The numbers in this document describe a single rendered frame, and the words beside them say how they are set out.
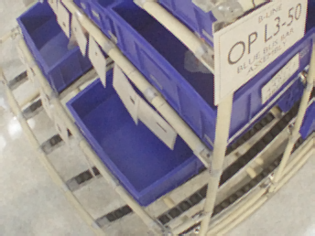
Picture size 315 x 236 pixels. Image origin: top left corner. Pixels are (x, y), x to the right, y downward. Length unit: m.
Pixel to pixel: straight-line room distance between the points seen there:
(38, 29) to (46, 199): 0.87
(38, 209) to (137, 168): 0.93
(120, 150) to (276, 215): 0.98
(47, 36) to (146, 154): 0.62
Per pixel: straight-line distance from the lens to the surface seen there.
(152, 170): 1.69
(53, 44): 1.99
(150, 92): 1.43
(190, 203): 1.69
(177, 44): 1.49
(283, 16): 0.98
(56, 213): 2.47
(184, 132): 1.39
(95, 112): 1.79
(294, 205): 2.47
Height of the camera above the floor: 2.28
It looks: 61 degrees down
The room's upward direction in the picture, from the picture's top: 5 degrees counter-clockwise
